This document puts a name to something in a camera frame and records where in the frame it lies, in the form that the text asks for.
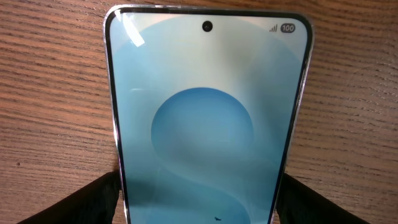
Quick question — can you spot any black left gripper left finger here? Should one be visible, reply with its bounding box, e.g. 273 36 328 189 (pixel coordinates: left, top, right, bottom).
18 171 121 224

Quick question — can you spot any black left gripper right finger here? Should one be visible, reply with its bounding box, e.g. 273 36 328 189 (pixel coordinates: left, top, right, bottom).
276 173 369 224

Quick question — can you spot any Galaxy S25 smartphone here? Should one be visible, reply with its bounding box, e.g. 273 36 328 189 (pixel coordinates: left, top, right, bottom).
103 4 314 224

